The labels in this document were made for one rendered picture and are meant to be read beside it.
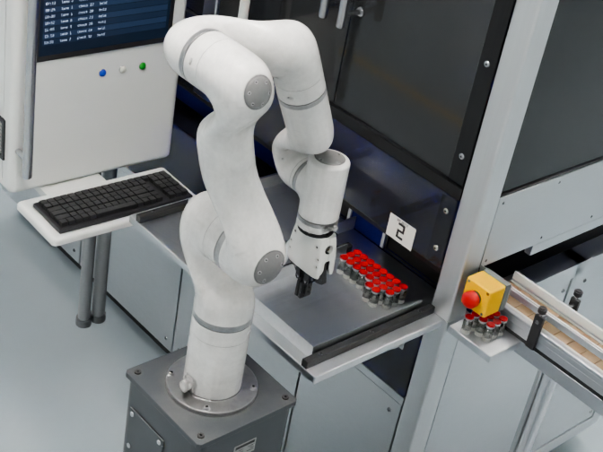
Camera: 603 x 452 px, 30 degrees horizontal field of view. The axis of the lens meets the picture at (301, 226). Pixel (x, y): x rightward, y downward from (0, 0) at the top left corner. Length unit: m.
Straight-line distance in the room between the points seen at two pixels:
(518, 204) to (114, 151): 1.13
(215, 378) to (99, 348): 1.53
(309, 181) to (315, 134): 0.15
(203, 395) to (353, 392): 0.75
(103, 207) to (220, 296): 0.82
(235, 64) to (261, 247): 0.39
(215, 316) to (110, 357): 1.59
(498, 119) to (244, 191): 0.63
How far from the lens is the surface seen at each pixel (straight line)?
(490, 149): 2.41
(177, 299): 3.49
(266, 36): 1.92
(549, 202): 2.69
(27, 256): 4.16
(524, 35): 2.30
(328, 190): 2.19
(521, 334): 2.64
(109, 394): 3.59
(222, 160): 1.94
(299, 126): 2.05
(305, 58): 1.95
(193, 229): 2.12
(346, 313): 2.57
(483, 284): 2.52
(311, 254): 2.27
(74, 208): 2.90
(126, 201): 2.95
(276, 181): 3.00
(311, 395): 3.10
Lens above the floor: 2.39
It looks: 32 degrees down
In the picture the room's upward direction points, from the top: 11 degrees clockwise
